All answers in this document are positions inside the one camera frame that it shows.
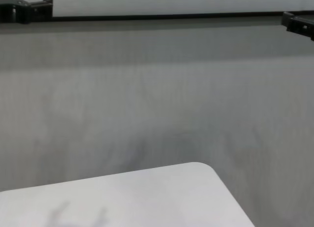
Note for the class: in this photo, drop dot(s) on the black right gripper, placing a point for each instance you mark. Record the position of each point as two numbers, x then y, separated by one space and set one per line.
309 28

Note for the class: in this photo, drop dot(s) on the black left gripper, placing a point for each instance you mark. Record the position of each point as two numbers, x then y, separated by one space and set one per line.
12 12

